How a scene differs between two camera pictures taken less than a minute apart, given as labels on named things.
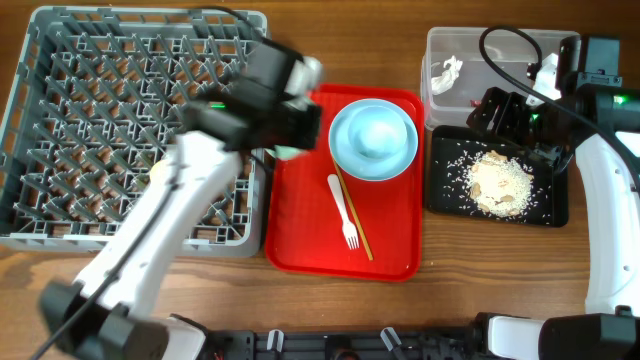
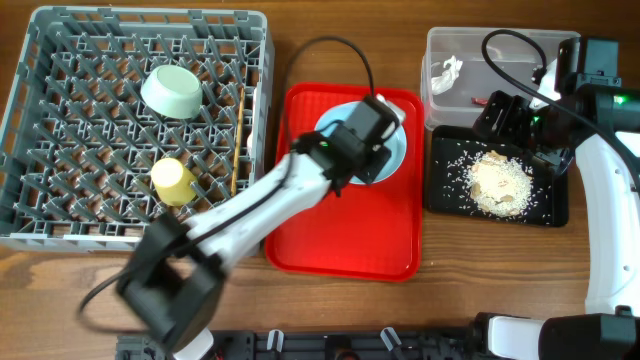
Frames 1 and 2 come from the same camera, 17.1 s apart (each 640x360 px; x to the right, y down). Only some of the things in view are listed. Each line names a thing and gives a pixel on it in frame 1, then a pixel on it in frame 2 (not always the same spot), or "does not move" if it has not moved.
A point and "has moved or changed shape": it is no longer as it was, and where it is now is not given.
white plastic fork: [349, 228] has moved or changed shape
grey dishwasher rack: [102, 93] does not move
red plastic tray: [304, 230] does not move
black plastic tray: [476, 174] does not move
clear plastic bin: [461, 63] does not move
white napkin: [446, 80] does not move
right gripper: [510, 104] does not move
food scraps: [499, 185] does not move
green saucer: [285, 153] has moved or changed shape
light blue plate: [360, 166] has moved or changed shape
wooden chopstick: [349, 197] has moved or changed shape
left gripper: [309, 120] → [377, 158]
